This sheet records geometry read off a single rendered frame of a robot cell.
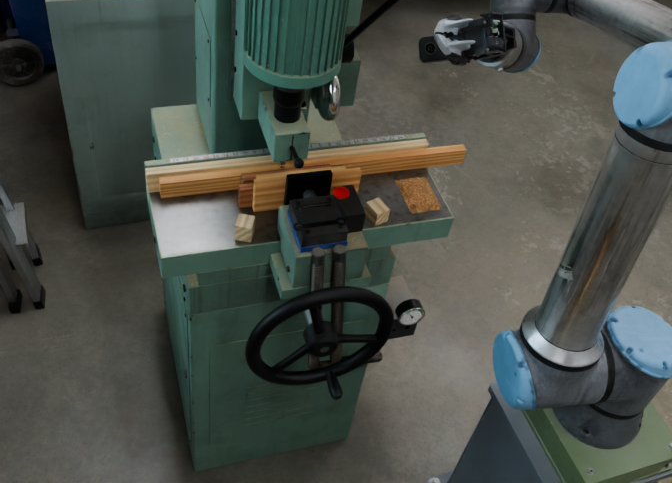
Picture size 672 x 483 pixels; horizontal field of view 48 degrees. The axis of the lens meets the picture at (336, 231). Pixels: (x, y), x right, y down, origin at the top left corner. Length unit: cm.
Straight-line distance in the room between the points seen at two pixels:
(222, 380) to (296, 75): 80
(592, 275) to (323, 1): 61
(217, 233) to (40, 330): 113
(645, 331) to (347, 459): 101
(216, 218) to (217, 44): 35
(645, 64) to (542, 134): 233
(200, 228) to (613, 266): 75
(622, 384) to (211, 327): 82
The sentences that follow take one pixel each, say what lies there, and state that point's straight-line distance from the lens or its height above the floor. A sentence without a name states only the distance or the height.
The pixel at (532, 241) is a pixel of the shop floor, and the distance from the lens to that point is 292.
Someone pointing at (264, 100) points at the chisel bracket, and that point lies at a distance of 151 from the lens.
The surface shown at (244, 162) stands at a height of 95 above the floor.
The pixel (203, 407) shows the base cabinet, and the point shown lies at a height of 33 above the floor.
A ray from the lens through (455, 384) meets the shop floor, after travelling 243.
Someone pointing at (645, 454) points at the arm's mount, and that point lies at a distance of 173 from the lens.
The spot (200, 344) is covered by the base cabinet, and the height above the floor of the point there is 60.
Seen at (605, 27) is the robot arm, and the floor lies 129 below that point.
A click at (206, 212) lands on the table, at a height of 90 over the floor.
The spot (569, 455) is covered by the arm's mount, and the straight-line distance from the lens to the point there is 166.
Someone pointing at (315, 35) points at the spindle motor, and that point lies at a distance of 127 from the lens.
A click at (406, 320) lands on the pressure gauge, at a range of 170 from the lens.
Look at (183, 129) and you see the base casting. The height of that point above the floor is 80.
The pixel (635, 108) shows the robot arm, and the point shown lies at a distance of 112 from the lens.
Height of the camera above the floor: 198
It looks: 46 degrees down
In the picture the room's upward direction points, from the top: 10 degrees clockwise
